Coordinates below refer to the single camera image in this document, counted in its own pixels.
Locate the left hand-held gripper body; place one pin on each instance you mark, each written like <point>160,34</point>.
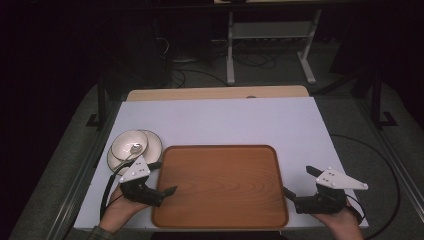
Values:
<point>135,171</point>

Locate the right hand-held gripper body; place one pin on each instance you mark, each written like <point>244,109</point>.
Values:
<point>328,200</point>

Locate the person's right hand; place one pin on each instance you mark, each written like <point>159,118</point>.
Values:
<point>340,222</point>

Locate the person's left hand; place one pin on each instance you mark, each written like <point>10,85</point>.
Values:
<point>120,210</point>

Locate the metal spoon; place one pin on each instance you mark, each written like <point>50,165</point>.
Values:
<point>136,148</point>

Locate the white bowl with dark rim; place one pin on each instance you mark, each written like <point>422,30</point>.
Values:
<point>125,144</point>

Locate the brown wooden tray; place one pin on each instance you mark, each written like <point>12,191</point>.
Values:
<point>220,186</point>

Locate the black metal stand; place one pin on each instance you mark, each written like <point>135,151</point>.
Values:
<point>377,100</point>
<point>101,106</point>

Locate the white table mat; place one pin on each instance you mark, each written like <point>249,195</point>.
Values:
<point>216,123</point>

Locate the white metal desk frame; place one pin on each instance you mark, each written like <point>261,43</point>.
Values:
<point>266,30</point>

